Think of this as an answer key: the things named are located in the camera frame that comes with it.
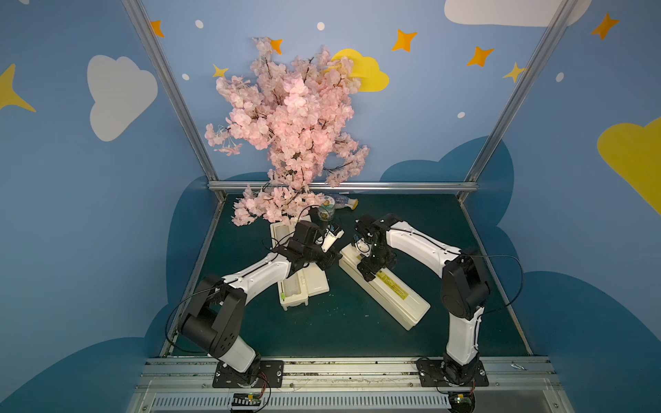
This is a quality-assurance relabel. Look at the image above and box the dispenser base tray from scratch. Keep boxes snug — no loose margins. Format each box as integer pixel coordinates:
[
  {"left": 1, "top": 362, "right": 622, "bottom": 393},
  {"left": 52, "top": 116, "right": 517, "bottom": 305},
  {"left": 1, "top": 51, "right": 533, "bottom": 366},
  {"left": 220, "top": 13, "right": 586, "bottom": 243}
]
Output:
[{"left": 270, "top": 223, "right": 309, "bottom": 311}]

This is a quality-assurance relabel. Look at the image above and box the right small circuit board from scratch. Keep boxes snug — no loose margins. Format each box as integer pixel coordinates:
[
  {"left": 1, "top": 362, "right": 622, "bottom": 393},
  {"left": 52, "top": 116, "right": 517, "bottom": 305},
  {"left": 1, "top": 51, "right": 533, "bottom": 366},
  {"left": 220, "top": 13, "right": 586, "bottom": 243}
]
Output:
[{"left": 448, "top": 392, "right": 476, "bottom": 413}]

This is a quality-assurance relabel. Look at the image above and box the small circuit board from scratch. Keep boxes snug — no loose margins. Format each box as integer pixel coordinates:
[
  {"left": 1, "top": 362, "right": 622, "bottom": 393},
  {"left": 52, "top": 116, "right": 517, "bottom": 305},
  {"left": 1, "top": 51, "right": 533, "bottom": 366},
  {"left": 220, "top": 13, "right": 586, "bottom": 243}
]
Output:
[
  {"left": 448, "top": 392, "right": 476, "bottom": 413},
  {"left": 229, "top": 392, "right": 263, "bottom": 412}
]

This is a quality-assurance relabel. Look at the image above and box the pink cherry blossom tree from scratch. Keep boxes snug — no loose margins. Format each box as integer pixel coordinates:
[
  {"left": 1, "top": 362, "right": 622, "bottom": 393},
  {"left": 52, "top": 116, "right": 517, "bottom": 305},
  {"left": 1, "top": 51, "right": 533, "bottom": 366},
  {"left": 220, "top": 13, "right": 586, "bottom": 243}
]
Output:
[{"left": 204, "top": 38, "right": 369, "bottom": 226}]

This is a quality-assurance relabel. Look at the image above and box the dispenser lid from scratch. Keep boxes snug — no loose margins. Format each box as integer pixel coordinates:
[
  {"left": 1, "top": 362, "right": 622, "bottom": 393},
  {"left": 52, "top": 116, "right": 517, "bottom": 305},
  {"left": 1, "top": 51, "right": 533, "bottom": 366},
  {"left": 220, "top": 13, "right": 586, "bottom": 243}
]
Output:
[
  {"left": 298, "top": 263, "right": 330, "bottom": 297},
  {"left": 339, "top": 244, "right": 430, "bottom": 330}
]

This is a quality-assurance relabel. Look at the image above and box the small plastic bottle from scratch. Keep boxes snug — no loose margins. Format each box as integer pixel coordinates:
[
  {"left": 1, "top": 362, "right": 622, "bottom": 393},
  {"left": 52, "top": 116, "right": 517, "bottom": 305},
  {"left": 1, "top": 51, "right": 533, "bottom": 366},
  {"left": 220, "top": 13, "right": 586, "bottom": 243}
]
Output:
[{"left": 330, "top": 194, "right": 359, "bottom": 210}]

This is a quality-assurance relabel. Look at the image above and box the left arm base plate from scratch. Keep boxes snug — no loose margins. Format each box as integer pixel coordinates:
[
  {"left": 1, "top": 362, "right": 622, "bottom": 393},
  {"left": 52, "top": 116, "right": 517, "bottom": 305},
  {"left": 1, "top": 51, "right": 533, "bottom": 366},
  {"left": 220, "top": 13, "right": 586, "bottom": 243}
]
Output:
[{"left": 212, "top": 360, "right": 284, "bottom": 388}]

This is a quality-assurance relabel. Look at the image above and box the plastic wrap roll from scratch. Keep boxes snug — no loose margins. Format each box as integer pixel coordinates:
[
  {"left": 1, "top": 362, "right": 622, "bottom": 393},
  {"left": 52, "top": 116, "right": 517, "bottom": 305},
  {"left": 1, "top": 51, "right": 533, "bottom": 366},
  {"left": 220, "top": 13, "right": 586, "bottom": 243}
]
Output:
[{"left": 281, "top": 274, "right": 302, "bottom": 300}]

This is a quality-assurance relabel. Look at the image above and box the green printed cup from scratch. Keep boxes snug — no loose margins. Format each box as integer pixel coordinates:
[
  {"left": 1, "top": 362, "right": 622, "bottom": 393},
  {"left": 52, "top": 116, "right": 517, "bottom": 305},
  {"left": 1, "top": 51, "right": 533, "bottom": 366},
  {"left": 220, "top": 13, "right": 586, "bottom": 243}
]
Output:
[{"left": 318, "top": 196, "right": 336, "bottom": 222}]

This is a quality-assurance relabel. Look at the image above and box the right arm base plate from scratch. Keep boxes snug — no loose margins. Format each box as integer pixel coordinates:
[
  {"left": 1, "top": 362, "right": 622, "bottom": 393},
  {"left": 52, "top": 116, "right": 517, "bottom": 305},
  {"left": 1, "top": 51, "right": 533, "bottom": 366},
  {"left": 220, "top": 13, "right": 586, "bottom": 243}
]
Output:
[{"left": 415, "top": 357, "right": 489, "bottom": 387}]

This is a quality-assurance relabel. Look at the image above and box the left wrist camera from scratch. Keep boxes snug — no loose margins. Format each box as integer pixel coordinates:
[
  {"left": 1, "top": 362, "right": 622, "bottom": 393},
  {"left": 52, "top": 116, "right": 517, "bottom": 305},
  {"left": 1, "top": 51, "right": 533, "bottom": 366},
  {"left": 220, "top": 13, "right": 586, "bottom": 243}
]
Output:
[{"left": 321, "top": 225, "right": 344, "bottom": 253}]

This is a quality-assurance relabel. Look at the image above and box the aluminium rail base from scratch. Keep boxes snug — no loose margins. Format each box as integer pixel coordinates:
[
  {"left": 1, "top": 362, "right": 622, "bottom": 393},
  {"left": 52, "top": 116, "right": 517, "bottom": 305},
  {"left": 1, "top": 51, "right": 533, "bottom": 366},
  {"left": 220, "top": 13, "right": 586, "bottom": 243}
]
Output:
[{"left": 127, "top": 356, "right": 573, "bottom": 412}]

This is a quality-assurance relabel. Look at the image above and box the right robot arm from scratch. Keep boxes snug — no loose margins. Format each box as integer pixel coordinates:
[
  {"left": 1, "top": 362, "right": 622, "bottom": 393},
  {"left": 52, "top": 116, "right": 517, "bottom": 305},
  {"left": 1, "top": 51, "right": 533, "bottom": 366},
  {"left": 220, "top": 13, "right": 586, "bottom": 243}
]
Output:
[{"left": 339, "top": 214, "right": 492, "bottom": 387}]

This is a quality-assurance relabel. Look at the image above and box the left small circuit board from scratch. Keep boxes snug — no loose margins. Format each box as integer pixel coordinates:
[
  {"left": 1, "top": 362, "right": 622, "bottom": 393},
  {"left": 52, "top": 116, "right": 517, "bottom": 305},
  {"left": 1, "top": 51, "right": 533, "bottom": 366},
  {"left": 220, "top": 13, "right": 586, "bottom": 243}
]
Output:
[{"left": 229, "top": 392, "right": 263, "bottom": 412}]

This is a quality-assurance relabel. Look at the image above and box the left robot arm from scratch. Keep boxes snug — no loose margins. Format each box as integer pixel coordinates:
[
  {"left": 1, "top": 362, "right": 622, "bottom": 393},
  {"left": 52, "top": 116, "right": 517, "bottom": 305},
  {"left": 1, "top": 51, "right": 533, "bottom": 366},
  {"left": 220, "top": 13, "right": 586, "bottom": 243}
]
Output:
[{"left": 177, "top": 220, "right": 344, "bottom": 386}]

